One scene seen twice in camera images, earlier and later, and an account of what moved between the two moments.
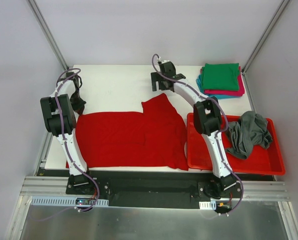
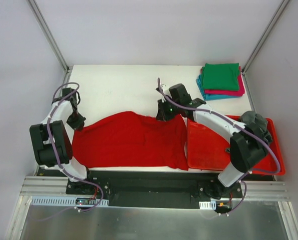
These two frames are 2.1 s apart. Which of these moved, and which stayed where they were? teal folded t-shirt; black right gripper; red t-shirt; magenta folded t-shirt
Moved: black right gripper
Stayed: teal folded t-shirt; magenta folded t-shirt; red t-shirt
